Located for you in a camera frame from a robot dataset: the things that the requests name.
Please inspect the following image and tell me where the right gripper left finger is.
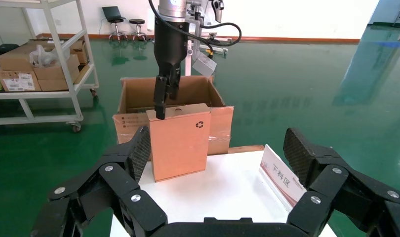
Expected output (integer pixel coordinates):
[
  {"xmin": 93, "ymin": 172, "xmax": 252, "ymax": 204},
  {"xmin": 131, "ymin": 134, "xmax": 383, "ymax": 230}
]
[{"xmin": 30, "ymin": 125, "xmax": 168, "ymax": 237}]

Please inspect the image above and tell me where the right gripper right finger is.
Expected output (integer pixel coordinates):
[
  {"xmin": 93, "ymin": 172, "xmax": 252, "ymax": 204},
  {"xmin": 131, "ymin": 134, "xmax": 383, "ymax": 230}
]
[{"xmin": 282, "ymin": 127, "xmax": 400, "ymax": 237}]

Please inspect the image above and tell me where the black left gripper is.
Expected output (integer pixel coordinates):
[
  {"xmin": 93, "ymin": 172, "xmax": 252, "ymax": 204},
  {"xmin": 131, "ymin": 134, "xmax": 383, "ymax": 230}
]
[{"xmin": 153, "ymin": 18, "xmax": 191, "ymax": 120}]

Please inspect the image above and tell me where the large cardboard box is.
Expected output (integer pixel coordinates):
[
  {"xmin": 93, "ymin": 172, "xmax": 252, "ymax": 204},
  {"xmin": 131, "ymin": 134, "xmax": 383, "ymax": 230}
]
[{"xmin": 112, "ymin": 75, "xmax": 265, "ymax": 157}]

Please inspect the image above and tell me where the small brown cardboard box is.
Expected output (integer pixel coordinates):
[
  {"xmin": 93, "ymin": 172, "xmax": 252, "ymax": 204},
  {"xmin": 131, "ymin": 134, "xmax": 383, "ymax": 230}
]
[{"xmin": 70, "ymin": 39, "xmax": 89, "ymax": 65}]

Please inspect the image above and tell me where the low plain cardboard box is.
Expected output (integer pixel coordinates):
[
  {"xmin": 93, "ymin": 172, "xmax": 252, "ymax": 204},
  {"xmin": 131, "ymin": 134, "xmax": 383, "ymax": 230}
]
[{"xmin": 38, "ymin": 76, "xmax": 80, "ymax": 92}]

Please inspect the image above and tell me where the plain medium cardboard box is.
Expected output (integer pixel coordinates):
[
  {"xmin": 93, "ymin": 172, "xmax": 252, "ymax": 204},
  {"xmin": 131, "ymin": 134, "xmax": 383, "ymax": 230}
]
[{"xmin": 33, "ymin": 54, "xmax": 80, "ymax": 81}]

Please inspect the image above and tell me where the cardboard box with label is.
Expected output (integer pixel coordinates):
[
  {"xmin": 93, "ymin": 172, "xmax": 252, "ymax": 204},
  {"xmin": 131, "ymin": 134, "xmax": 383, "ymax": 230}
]
[{"xmin": 0, "ymin": 68, "xmax": 42, "ymax": 92}]

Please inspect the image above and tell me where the wide flat cardboard box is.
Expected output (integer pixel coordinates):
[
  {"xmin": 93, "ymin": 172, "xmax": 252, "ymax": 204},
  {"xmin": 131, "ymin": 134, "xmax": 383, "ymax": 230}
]
[{"xmin": 0, "ymin": 40, "xmax": 73, "ymax": 72}]

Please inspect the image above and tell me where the acrylic table sign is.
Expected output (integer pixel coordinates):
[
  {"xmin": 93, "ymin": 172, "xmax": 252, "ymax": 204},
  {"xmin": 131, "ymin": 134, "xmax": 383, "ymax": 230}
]
[{"xmin": 259, "ymin": 144, "xmax": 308, "ymax": 213}]

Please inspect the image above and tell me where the black round stool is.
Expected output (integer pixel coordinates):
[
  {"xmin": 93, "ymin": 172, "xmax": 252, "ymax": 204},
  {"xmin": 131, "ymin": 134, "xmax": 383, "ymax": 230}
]
[
  {"xmin": 108, "ymin": 18, "xmax": 129, "ymax": 42},
  {"xmin": 129, "ymin": 18, "xmax": 148, "ymax": 42}
]

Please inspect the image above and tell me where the white shelf cart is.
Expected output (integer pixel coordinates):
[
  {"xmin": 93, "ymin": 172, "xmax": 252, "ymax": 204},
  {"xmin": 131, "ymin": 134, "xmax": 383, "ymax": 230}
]
[{"xmin": 0, "ymin": 0, "xmax": 100, "ymax": 133}]

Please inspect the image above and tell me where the black laptop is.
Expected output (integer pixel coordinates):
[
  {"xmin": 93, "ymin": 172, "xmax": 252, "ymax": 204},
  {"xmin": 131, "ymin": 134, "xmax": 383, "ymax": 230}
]
[{"xmin": 102, "ymin": 5, "xmax": 125, "ymax": 22}]

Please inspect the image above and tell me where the clear plastic bag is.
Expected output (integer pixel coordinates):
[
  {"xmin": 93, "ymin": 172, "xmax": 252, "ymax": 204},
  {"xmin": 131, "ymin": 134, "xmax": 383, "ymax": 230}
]
[{"xmin": 29, "ymin": 44, "xmax": 72, "ymax": 68}]

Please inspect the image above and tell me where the black bag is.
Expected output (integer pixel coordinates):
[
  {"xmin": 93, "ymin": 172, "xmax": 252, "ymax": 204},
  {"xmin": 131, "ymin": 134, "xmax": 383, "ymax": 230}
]
[{"xmin": 0, "ymin": 43, "xmax": 20, "ymax": 61}]

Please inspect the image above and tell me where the white metal stand frame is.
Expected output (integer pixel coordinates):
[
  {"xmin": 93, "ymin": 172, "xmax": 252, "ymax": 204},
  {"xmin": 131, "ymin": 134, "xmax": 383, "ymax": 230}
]
[{"xmin": 185, "ymin": 0, "xmax": 230, "ymax": 77}]

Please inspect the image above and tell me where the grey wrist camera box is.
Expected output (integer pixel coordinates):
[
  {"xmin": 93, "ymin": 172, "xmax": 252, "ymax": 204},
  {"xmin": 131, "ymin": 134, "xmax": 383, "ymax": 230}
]
[{"xmin": 192, "ymin": 52, "xmax": 218, "ymax": 78}]

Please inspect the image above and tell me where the black camera cable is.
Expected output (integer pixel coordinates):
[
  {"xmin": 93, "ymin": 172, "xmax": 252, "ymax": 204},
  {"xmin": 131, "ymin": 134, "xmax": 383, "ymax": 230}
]
[{"xmin": 147, "ymin": 0, "xmax": 242, "ymax": 47}]

